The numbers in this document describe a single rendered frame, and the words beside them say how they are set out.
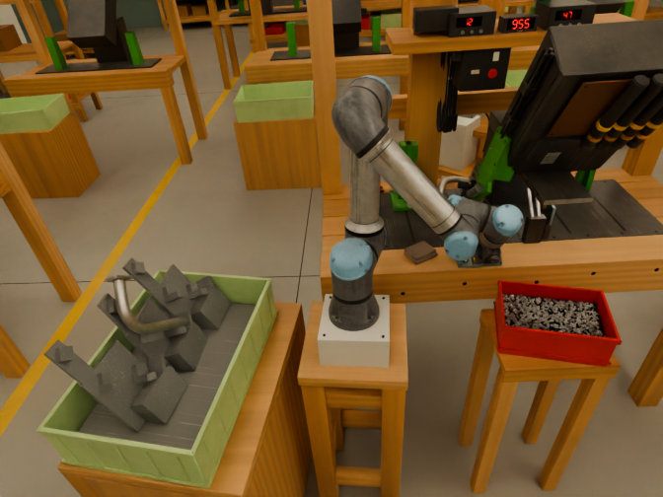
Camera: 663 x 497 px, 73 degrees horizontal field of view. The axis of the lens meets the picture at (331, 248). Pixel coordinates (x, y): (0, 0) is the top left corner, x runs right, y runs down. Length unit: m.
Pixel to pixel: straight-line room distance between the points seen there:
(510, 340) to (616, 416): 1.15
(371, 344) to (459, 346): 1.33
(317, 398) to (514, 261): 0.83
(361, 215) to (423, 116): 0.80
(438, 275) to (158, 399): 0.97
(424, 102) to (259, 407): 1.31
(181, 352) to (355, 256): 0.59
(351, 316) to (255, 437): 0.42
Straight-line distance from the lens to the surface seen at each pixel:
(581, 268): 1.79
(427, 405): 2.33
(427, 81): 1.92
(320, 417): 1.52
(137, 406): 1.35
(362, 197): 1.24
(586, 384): 1.69
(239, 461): 1.32
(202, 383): 1.42
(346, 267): 1.18
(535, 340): 1.48
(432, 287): 1.65
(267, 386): 1.43
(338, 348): 1.31
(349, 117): 1.03
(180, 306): 1.53
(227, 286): 1.58
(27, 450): 2.70
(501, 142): 1.71
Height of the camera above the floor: 1.92
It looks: 37 degrees down
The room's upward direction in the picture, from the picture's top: 4 degrees counter-clockwise
